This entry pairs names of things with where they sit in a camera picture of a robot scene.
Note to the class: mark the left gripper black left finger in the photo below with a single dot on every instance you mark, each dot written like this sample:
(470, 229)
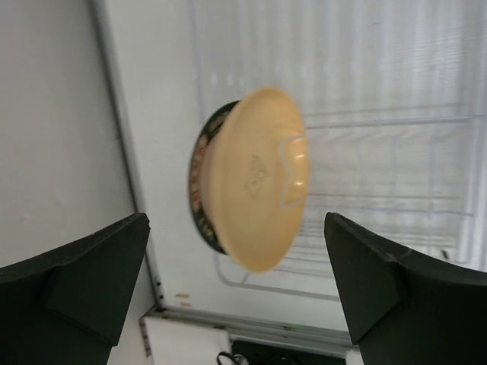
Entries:
(69, 305)

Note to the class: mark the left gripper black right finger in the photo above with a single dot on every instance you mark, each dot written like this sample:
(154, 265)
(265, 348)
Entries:
(402, 306)

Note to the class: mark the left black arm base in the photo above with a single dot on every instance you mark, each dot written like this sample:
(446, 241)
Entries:
(243, 352)

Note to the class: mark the beige orange plate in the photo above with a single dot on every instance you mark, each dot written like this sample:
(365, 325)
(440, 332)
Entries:
(255, 179)

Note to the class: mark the aluminium table front rail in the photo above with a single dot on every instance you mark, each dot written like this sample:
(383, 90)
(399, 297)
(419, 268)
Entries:
(302, 335)

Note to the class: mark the white wire dish rack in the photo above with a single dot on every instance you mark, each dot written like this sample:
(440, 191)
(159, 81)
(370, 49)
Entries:
(393, 95)

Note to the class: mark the table left side rail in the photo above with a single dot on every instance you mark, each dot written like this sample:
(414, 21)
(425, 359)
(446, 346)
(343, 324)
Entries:
(137, 52)

